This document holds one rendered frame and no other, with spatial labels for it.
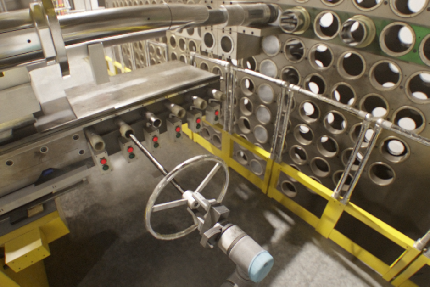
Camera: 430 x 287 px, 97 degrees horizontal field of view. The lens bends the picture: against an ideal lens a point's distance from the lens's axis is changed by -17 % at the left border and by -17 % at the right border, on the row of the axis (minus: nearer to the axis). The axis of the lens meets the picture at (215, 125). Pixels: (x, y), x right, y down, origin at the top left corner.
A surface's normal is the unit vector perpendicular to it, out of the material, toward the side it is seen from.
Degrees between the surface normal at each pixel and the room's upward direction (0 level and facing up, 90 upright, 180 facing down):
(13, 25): 59
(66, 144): 90
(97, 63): 90
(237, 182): 0
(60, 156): 90
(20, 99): 90
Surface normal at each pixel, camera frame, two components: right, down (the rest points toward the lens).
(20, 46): 0.65, 0.40
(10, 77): 0.61, 0.06
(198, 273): 0.00, -0.84
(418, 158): -0.76, 0.35
